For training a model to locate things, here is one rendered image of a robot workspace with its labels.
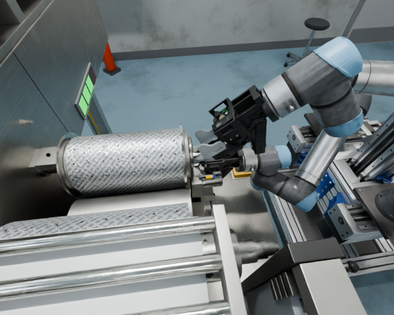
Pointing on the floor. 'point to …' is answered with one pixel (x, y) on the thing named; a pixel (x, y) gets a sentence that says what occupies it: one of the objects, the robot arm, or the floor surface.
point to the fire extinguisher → (109, 62)
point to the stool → (318, 24)
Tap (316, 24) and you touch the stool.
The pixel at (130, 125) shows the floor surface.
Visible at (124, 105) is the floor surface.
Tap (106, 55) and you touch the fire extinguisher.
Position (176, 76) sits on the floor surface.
